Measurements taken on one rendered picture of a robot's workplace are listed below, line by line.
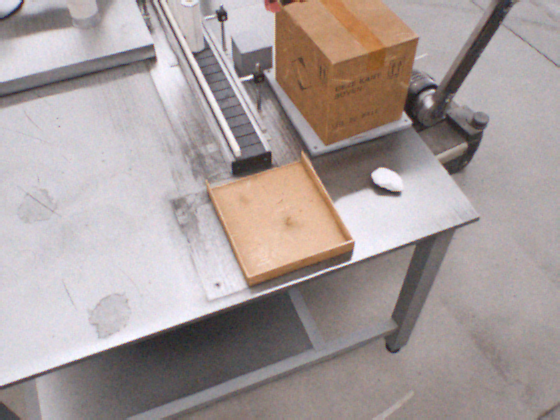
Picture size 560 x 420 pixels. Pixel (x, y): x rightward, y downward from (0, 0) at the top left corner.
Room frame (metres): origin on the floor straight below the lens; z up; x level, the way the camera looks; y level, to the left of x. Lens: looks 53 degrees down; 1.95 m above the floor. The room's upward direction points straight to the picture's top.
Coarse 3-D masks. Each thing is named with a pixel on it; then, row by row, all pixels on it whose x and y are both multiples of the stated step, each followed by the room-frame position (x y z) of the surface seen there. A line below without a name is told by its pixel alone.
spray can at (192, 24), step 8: (184, 0) 1.42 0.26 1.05; (192, 0) 1.42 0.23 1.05; (184, 8) 1.41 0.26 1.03; (192, 8) 1.41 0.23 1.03; (184, 16) 1.41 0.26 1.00; (192, 16) 1.41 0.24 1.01; (184, 24) 1.42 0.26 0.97; (192, 24) 1.41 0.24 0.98; (200, 24) 1.42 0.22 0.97; (192, 32) 1.41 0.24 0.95; (200, 32) 1.42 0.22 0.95; (192, 40) 1.41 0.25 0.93; (200, 40) 1.42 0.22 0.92; (192, 48) 1.41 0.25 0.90; (200, 48) 1.41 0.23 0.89
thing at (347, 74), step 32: (320, 0) 1.31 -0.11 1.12; (352, 0) 1.31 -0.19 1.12; (288, 32) 1.25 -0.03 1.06; (320, 32) 1.17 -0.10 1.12; (352, 32) 1.17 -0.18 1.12; (384, 32) 1.17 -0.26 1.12; (288, 64) 1.25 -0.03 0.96; (320, 64) 1.10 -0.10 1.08; (352, 64) 1.08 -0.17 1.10; (384, 64) 1.12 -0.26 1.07; (288, 96) 1.24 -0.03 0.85; (320, 96) 1.09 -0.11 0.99; (352, 96) 1.08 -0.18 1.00; (384, 96) 1.13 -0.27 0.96; (320, 128) 1.08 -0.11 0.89; (352, 128) 1.09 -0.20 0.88
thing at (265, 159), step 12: (156, 0) 1.69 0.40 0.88; (168, 24) 1.56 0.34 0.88; (168, 36) 1.53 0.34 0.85; (180, 48) 1.43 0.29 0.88; (180, 60) 1.40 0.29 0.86; (228, 72) 1.32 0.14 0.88; (192, 84) 1.28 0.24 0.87; (240, 96) 1.22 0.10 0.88; (204, 108) 1.18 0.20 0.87; (252, 120) 1.12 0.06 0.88; (216, 132) 1.08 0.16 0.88; (264, 144) 1.03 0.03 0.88; (228, 156) 0.99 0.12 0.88; (264, 156) 1.00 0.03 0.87; (240, 168) 0.98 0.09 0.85; (252, 168) 0.99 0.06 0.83
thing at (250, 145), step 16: (208, 48) 1.43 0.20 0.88; (208, 64) 1.35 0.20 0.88; (208, 80) 1.28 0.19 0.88; (224, 80) 1.28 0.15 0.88; (224, 96) 1.21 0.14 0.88; (224, 112) 1.15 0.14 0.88; (240, 112) 1.15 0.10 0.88; (240, 128) 1.09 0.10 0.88; (240, 144) 1.03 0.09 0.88; (256, 144) 1.03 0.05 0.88
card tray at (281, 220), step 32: (224, 192) 0.91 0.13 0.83; (256, 192) 0.91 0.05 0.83; (288, 192) 0.91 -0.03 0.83; (320, 192) 0.91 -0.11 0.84; (224, 224) 0.79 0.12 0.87; (256, 224) 0.81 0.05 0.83; (288, 224) 0.81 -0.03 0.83; (320, 224) 0.81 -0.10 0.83; (256, 256) 0.72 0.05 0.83; (288, 256) 0.72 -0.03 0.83; (320, 256) 0.71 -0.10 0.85
